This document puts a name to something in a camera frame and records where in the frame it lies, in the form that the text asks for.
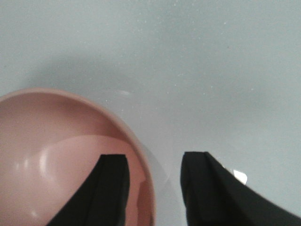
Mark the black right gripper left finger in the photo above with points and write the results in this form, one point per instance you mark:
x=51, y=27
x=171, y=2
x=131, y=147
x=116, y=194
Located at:
x=102, y=199

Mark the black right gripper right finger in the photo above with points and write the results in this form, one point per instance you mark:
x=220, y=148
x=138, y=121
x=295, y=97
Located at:
x=214, y=197

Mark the pink plastic bowl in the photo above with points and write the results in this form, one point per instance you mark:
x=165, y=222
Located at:
x=50, y=141

